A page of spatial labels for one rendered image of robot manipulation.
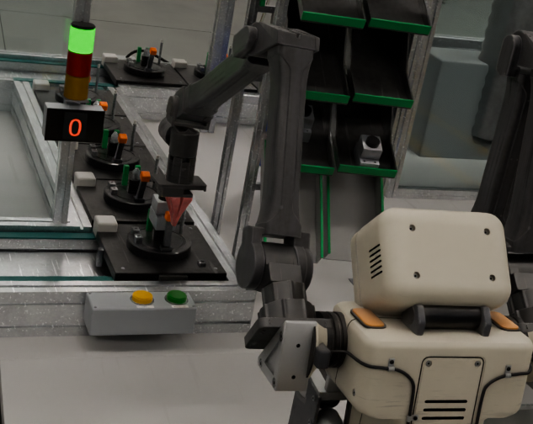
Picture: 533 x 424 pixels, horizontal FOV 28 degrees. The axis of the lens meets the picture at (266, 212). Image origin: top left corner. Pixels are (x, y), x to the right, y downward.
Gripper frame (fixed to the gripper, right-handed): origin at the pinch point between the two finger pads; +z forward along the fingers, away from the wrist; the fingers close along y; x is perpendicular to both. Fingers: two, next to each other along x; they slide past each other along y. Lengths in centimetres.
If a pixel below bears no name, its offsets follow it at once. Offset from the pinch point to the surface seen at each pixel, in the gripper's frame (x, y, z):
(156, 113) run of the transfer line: -125, -31, 11
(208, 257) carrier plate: -3.4, -10.0, 9.4
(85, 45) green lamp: -14.9, 18.5, -32.2
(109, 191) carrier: -33.4, 5.7, 5.5
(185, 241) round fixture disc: -6.8, -5.5, 7.3
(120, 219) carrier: -22.3, 5.1, 8.2
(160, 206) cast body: -5.4, 1.6, -1.3
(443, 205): -60, -103, 17
